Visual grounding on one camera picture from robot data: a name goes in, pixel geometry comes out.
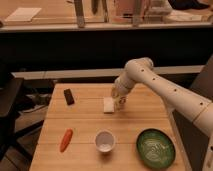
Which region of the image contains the black chair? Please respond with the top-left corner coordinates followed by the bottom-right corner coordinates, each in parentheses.
top-left (0, 63), bottom-right (46, 164)

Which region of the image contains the white sponge block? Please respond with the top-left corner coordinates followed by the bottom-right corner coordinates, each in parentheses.
top-left (103, 97), bottom-right (115, 113)

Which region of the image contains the grey metal post right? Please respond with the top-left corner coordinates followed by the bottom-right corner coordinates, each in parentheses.
top-left (132, 0), bottom-right (142, 27)

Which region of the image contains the black rectangular block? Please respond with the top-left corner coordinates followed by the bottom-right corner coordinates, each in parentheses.
top-left (64, 89), bottom-right (75, 105)

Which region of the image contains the orange carrot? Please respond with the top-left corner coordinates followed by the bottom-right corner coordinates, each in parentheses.
top-left (60, 129), bottom-right (73, 153)

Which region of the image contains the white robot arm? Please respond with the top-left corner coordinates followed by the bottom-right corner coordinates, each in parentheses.
top-left (112, 57), bottom-right (213, 171)

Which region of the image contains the white cup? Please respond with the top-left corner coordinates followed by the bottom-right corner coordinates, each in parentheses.
top-left (95, 130), bottom-right (115, 154)

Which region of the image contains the white board on shelf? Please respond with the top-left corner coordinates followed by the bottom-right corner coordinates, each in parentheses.
top-left (5, 7), bottom-right (41, 22)

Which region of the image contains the grey metal post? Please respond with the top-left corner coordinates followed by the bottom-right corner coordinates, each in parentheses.
top-left (132, 0), bottom-right (142, 27)
top-left (74, 0), bottom-right (85, 28)

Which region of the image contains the green patterned plate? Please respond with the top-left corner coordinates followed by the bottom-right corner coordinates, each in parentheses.
top-left (136, 128), bottom-right (176, 170)

